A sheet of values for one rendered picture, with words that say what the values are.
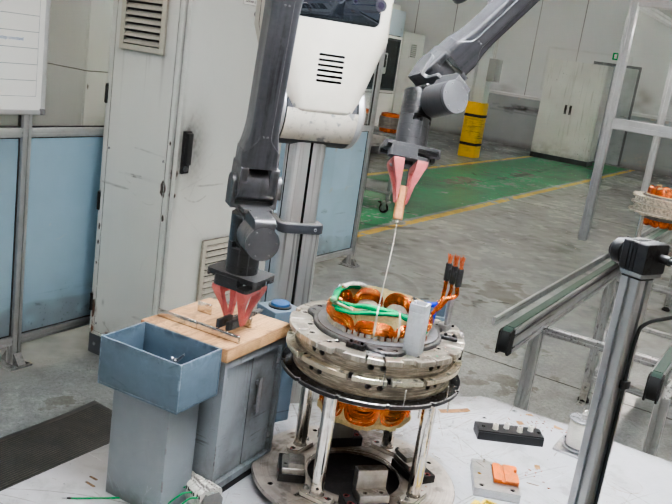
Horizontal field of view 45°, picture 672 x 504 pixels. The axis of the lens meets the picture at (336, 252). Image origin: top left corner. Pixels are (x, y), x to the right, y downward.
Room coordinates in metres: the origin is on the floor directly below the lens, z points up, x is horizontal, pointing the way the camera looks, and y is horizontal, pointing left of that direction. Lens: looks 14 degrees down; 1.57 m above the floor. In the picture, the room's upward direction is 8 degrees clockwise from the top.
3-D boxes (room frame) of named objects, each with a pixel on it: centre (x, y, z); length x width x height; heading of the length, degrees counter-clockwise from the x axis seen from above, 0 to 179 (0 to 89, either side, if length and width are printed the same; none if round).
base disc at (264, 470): (1.41, -0.09, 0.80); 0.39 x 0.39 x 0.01
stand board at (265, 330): (1.40, 0.19, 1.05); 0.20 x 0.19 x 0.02; 153
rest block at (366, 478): (1.29, -0.12, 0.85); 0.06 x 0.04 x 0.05; 109
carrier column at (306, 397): (1.47, 0.02, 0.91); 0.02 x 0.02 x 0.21
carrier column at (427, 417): (1.34, -0.20, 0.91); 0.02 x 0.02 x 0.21
